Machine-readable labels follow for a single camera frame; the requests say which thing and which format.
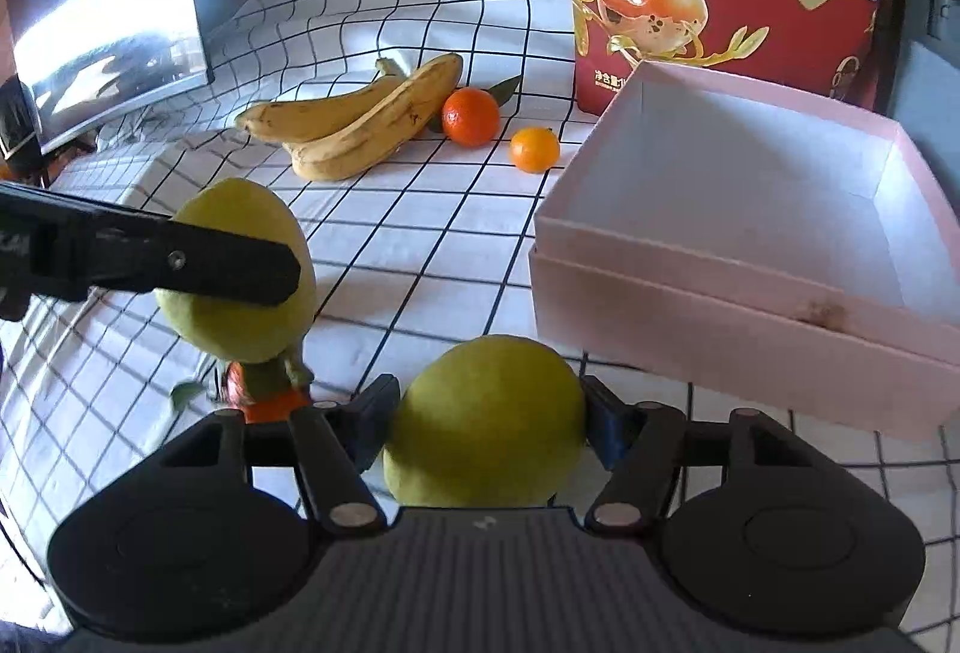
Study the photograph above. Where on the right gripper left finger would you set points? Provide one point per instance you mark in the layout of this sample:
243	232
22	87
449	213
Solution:
334	445

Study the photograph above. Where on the small orange tangerine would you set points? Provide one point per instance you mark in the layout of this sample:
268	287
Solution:
534	150

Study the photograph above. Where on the green pear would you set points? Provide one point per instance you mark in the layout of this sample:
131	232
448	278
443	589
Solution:
495	422
245	288

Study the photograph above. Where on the large tangerine with leaf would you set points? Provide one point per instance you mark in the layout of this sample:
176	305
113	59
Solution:
471	117

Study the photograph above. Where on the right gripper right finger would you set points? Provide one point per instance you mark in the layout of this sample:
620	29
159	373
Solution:
640	446

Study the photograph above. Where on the black monitor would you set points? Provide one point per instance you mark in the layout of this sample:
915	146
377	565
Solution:
84	62

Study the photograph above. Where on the dark glass computer case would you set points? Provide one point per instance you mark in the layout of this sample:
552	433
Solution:
924	95

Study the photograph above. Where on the pink cardboard box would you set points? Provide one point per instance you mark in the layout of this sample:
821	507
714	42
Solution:
760	241

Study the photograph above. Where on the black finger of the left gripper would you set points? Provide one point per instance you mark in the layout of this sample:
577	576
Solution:
60	247

